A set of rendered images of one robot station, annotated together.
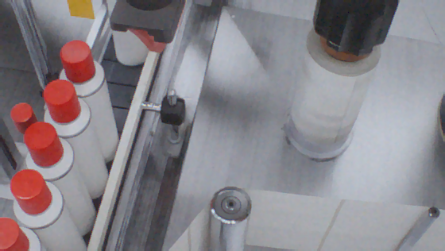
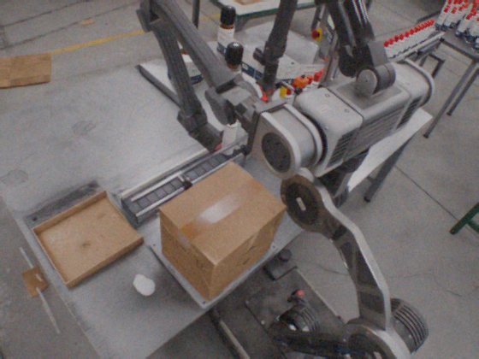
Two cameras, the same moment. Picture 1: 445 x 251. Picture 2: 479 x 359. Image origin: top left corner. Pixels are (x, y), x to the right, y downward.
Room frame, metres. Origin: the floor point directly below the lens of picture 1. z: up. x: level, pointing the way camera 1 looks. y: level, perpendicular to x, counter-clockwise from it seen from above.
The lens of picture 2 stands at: (1.67, 0.69, 1.98)
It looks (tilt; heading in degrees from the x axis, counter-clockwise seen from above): 49 degrees down; 209
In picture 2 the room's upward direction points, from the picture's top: 11 degrees clockwise
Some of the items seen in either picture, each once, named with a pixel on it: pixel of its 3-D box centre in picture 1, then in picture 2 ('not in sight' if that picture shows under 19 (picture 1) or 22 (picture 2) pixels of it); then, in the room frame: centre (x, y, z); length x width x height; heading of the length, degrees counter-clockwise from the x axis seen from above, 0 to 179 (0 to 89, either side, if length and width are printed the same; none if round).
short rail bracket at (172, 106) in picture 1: (173, 116); not in sight; (0.44, 0.05, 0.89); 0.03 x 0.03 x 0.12; 81
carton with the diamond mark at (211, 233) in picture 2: not in sight; (220, 232); (1.12, 0.36, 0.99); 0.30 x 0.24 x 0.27; 173
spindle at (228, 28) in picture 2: not in sight; (226, 31); (0.13, -0.42, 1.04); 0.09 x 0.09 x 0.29
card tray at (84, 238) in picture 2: not in sight; (87, 235); (1.38, -0.01, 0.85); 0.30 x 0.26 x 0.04; 171
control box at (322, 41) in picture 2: not in sight; (338, 29); (0.30, 0.25, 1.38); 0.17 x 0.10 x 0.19; 46
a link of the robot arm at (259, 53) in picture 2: not in sight; (266, 54); (0.45, 0.03, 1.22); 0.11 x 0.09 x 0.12; 75
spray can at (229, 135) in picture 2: not in sight; (229, 133); (0.73, 0.09, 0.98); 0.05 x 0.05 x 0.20
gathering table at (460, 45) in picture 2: not in sight; (439, 73); (-1.91, 0.63, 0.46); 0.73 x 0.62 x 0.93; 171
